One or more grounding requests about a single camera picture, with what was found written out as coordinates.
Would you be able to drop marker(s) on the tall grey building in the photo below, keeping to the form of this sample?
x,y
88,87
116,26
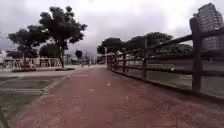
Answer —
x,y
208,20

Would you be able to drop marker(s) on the red stamped path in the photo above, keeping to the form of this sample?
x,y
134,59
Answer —
x,y
100,100

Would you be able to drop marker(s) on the tall dark tree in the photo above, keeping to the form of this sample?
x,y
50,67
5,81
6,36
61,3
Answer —
x,y
61,26

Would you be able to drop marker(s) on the white lattice fence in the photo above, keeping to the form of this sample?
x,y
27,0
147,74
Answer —
x,y
43,62

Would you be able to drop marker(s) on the row of trees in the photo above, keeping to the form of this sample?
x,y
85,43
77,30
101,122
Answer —
x,y
156,38

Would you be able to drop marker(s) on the dark wooden fence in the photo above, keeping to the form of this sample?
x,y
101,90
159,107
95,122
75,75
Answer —
x,y
196,60

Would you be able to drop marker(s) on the small distant tree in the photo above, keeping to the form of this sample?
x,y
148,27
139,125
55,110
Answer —
x,y
78,54

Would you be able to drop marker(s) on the pale pole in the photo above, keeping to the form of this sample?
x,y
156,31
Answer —
x,y
106,56

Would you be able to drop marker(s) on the wide dark tree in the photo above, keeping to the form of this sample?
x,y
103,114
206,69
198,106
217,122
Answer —
x,y
28,37

